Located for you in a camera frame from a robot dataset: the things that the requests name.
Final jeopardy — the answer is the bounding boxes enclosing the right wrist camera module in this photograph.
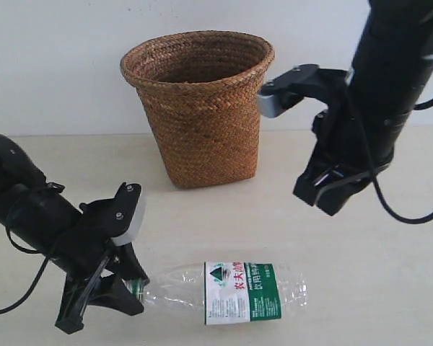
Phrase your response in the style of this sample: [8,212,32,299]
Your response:
[257,64,347,118]

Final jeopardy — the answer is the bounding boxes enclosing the brown woven wicker basket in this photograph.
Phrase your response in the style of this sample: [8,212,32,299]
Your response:
[120,30,275,189]

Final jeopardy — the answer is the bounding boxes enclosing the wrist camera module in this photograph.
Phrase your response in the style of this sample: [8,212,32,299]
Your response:
[257,64,347,118]
[79,182,146,247]

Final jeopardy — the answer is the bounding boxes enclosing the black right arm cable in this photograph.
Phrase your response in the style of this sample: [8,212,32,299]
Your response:
[342,46,433,224]

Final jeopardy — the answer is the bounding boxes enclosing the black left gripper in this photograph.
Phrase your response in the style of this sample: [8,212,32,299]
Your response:
[6,184,150,334]

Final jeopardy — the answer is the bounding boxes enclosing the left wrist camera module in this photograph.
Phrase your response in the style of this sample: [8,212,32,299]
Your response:
[79,182,146,247]

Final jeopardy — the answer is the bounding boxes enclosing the clear plastic water bottle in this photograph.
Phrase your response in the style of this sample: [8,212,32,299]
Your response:
[123,261,307,325]

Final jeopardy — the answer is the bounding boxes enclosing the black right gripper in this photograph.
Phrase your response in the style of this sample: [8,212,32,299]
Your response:
[293,82,393,216]

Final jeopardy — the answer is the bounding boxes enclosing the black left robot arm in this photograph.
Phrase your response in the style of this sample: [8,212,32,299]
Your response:
[0,134,149,334]

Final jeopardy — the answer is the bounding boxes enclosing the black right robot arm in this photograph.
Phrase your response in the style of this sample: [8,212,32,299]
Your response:
[289,1,433,215]

